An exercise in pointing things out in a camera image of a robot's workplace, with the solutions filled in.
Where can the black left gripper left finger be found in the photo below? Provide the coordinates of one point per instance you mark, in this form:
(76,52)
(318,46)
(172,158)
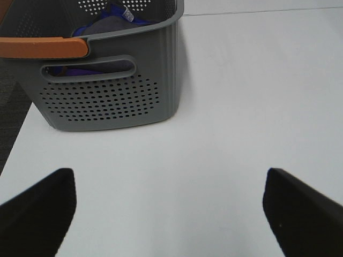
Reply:
(35,222)

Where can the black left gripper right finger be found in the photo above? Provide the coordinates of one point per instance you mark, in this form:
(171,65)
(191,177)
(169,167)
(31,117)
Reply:
(303,221)

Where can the grey perforated plastic basket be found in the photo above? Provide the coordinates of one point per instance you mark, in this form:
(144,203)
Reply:
(145,94)

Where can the grey cloth in basket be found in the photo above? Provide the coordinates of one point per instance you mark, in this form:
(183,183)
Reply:
(108,24)

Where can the blue cloth in basket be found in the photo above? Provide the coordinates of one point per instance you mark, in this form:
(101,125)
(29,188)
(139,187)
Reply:
(113,8)

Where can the orange basket handle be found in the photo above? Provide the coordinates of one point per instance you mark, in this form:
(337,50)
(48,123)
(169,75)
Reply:
(43,47)

